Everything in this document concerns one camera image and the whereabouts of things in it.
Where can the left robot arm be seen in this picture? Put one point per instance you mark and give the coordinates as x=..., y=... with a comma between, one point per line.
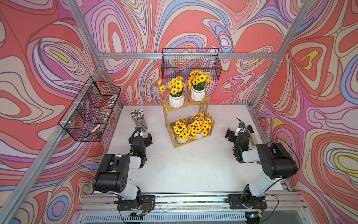
x=112, y=176

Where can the grey black stapler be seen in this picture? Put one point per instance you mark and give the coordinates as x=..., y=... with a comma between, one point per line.
x=250, y=131

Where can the clear cup of pencils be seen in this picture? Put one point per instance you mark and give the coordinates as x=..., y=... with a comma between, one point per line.
x=139, y=119

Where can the wooden two-tier shelf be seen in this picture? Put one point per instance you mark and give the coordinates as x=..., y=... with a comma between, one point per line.
x=203, y=108

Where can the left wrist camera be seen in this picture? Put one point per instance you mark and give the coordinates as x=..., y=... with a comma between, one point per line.
x=139, y=132

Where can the white marker in basket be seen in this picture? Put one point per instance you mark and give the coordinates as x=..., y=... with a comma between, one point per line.
x=93, y=130

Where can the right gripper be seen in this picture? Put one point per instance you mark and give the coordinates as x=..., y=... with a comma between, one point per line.
x=231, y=135

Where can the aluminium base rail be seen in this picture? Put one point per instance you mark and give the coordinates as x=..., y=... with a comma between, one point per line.
x=284, y=207

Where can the black wire basket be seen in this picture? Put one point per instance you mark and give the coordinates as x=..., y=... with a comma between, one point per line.
x=181, y=61
x=93, y=105

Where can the sunflower pot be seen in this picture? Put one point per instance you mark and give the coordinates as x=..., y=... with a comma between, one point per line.
x=176, y=90
x=201, y=126
x=181, y=131
x=197, y=83

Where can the back black wire basket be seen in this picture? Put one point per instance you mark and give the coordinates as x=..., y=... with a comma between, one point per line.
x=181, y=61

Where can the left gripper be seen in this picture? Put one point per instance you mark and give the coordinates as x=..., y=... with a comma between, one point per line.
x=147, y=141

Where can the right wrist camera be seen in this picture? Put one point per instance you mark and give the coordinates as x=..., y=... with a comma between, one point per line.
x=241, y=128

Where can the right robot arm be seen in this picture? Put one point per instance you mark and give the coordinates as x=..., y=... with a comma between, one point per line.
x=277, y=164

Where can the left black wire basket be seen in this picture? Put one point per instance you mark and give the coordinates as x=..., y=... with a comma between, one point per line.
x=93, y=105

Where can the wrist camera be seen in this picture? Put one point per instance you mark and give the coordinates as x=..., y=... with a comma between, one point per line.
x=241, y=128
x=139, y=132

